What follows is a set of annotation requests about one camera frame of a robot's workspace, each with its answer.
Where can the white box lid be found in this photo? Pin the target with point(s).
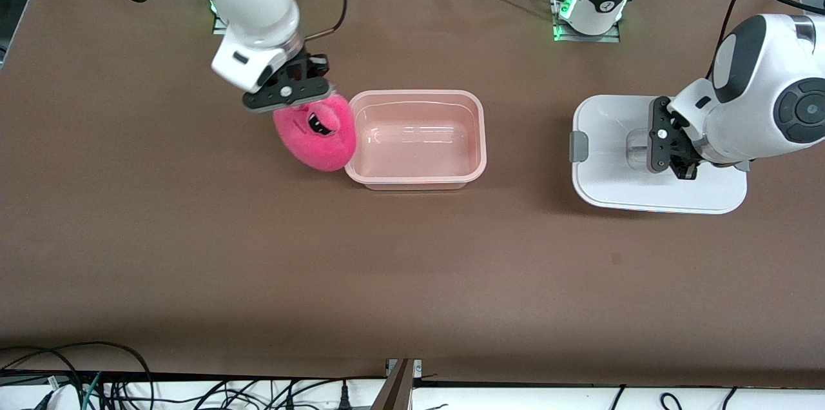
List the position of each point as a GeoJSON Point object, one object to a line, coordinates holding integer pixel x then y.
{"type": "Point", "coordinates": [612, 191]}

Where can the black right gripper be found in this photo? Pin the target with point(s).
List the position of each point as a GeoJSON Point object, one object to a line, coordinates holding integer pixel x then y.
{"type": "Point", "coordinates": [317, 66]}

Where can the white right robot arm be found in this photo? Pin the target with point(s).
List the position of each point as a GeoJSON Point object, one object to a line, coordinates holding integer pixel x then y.
{"type": "Point", "coordinates": [251, 4]}

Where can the right arm aluminium base plate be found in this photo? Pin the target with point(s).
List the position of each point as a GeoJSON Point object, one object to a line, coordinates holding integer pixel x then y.
{"type": "Point", "coordinates": [218, 26]}

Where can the aluminium frame post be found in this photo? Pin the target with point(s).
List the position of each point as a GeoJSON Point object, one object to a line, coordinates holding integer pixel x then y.
{"type": "Point", "coordinates": [394, 394]}

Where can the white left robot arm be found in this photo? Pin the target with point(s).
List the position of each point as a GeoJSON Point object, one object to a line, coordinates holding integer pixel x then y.
{"type": "Point", "coordinates": [760, 113]}

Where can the left arm aluminium base plate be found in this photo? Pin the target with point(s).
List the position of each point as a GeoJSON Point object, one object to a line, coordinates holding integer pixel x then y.
{"type": "Point", "coordinates": [580, 38]}

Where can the pink plastic box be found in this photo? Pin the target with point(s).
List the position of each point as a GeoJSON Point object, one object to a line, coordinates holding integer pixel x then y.
{"type": "Point", "coordinates": [419, 146]}

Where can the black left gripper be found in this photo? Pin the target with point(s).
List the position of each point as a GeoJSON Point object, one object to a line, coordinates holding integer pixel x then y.
{"type": "Point", "coordinates": [687, 165]}

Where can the pink plush toy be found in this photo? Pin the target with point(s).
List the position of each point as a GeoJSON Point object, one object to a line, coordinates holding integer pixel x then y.
{"type": "Point", "coordinates": [322, 155]}

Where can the white lower shelf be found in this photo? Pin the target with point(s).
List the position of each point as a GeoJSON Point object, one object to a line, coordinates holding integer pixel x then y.
{"type": "Point", "coordinates": [515, 400]}

